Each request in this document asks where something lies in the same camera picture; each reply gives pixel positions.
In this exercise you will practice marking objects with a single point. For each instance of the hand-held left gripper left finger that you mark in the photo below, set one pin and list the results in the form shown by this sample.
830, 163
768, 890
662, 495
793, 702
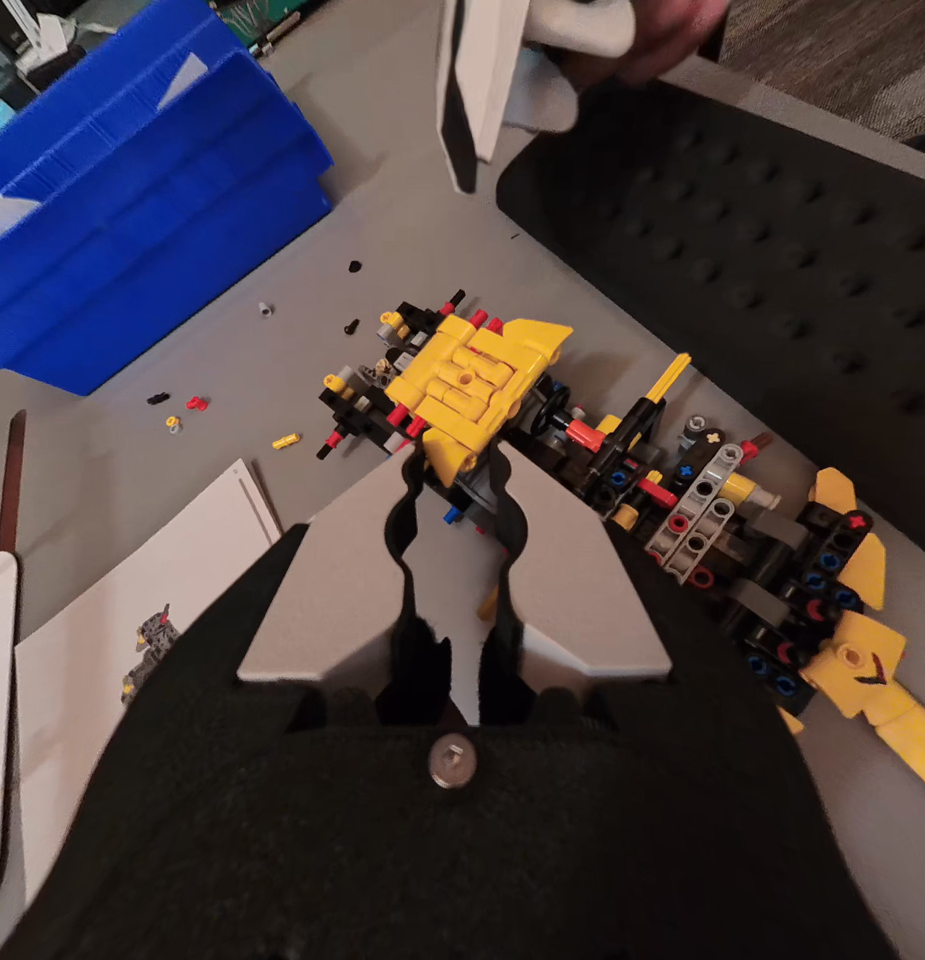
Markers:
327, 600

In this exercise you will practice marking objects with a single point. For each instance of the scattered tiny lego bits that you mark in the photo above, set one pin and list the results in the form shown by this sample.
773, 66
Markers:
196, 403

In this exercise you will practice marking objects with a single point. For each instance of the black table mat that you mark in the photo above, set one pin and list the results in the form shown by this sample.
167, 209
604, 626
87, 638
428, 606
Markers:
770, 262

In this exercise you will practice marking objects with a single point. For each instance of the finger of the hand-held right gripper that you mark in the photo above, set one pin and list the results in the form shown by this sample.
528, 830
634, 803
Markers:
492, 60
456, 135

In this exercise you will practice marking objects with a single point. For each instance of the white paper card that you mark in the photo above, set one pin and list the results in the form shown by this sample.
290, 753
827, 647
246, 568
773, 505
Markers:
183, 79
5, 216

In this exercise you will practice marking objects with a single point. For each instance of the open instruction booklet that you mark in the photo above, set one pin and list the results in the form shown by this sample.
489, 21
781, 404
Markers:
95, 600

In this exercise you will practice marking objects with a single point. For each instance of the person's right hand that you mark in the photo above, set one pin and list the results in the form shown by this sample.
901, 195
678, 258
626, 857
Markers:
672, 30

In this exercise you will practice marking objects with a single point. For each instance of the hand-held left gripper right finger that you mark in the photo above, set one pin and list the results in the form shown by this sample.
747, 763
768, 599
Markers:
590, 600

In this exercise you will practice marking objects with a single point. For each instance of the partly built lego car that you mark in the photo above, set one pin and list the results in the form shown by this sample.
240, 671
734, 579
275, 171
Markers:
470, 382

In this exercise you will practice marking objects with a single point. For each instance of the blue plastic bin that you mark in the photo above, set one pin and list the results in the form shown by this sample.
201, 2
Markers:
132, 225

